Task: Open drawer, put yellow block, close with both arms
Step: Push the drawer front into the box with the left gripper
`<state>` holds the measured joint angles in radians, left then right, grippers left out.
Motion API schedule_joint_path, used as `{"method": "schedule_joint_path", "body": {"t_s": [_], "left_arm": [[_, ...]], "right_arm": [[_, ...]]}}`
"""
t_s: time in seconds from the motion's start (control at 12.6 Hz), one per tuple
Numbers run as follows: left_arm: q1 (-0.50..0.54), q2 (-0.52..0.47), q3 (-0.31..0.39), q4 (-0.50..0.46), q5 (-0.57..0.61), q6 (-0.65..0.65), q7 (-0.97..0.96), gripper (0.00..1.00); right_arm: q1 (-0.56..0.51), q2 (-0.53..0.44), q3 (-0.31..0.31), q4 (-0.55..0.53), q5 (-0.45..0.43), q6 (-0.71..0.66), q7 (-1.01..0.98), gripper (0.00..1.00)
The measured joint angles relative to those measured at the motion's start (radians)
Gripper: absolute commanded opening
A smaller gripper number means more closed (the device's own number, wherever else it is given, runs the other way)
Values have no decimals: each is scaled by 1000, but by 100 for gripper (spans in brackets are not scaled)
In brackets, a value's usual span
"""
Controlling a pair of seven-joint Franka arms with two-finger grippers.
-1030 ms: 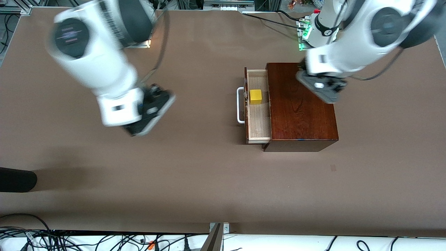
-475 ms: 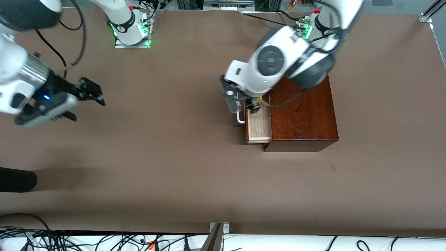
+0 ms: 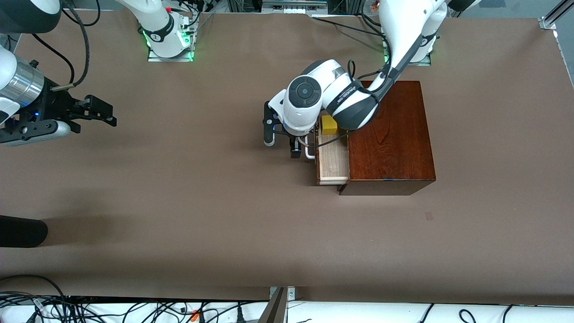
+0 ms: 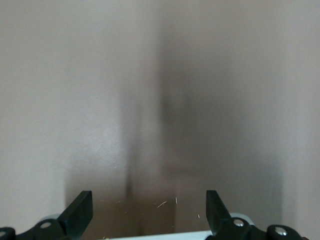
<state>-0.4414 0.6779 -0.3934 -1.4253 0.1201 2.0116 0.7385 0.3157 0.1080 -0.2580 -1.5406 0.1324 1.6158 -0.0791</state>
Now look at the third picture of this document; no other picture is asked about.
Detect dark wooden cabinet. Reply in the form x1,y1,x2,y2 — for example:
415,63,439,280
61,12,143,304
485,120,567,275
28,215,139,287
339,81,436,196

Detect black cylinder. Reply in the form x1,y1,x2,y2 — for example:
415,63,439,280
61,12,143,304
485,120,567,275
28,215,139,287
0,215,48,248

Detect grey device with ports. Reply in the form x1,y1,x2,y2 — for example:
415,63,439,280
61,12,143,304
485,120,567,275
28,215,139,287
261,0,329,14

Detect grey metal beam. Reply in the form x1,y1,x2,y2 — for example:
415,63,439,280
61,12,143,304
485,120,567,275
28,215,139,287
258,287,287,323

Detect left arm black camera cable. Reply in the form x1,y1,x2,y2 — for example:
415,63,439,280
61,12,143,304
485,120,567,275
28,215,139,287
296,61,391,151

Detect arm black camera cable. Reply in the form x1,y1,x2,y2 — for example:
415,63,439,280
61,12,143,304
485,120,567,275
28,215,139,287
34,0,100,89
296,61,391,151

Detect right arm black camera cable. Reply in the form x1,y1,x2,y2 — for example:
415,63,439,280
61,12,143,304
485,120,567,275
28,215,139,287
34,0,100,89

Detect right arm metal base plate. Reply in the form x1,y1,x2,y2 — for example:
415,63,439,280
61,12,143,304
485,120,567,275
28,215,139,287
147,13,194,62

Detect long thin black cable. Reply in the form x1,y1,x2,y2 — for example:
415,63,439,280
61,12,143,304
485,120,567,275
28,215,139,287
312,17,384,37

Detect black base cable bundle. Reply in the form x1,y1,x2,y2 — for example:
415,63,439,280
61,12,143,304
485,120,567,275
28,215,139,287
173,0,216,36

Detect thick curved black cable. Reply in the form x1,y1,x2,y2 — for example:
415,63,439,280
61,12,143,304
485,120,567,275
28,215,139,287
357,13,384,30

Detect silver metal bracket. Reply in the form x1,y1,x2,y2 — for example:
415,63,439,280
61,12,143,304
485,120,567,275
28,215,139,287
269,286,296,300

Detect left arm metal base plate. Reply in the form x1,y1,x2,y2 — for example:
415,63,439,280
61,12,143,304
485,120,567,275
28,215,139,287
383,43,432,67

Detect large looped black cable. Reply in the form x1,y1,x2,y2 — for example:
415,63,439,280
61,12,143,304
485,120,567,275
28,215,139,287
0,274,68,299

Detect tangled black cables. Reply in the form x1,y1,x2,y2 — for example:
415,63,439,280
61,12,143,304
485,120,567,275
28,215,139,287
0,292,270,323

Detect silver aluminium frame rail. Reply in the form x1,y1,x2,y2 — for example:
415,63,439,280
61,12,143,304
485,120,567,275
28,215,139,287
540,0,574,30

